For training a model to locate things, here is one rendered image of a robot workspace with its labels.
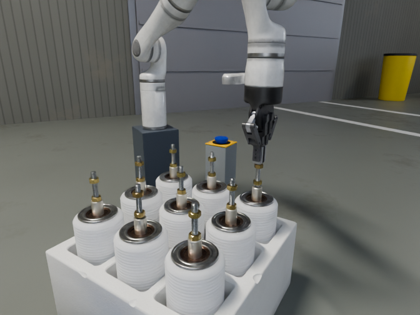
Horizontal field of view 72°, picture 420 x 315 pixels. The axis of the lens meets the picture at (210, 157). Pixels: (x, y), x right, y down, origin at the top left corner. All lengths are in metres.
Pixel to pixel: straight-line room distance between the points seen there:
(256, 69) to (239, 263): 0.36
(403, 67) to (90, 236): 5.18
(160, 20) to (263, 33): 0.48
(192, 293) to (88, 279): 0.21
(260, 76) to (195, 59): 2.91
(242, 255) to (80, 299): 0.31
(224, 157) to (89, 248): 0.43
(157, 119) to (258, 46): 0.61
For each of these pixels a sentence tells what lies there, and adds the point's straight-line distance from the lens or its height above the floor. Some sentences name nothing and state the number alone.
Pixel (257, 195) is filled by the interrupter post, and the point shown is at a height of 0.27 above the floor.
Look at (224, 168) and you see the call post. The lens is 0.84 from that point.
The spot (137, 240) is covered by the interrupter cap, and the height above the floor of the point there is 0.25.
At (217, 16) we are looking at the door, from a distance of 3.62.
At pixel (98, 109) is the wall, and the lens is 3.20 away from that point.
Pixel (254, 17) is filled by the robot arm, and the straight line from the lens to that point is 0.57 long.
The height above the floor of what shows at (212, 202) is 0.23.
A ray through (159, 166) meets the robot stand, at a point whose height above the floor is 0.17.
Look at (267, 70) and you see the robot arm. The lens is 0.56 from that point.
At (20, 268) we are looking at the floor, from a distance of 0.99.
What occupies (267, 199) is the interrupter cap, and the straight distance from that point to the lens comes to 0.66.
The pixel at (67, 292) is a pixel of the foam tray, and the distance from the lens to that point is 0.69.
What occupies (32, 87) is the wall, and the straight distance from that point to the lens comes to 3.14.
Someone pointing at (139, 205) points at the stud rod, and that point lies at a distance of 0.52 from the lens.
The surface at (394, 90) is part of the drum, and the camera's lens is 5.45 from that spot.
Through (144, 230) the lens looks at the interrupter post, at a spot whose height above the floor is 0.26.
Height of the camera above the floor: 0.54
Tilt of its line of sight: 18 degrees down
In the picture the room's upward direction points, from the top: 1 degrees clockwise
